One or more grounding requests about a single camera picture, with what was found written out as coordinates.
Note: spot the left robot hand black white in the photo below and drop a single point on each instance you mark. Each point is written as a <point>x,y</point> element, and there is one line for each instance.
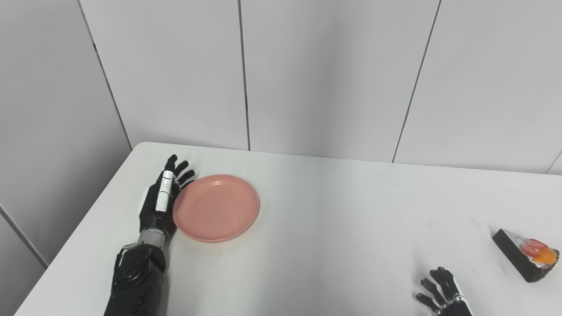
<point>162,199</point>

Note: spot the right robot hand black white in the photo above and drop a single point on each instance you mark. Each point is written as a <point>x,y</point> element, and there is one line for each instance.
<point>443,292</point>

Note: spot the pink round plate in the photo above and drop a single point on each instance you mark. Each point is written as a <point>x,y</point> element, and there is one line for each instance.
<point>217,208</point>

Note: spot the chocolate cake slice with fruit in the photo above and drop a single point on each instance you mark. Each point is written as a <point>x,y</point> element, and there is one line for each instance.
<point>524,254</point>

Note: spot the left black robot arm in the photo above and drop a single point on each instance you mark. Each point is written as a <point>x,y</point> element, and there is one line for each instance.
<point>140,276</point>

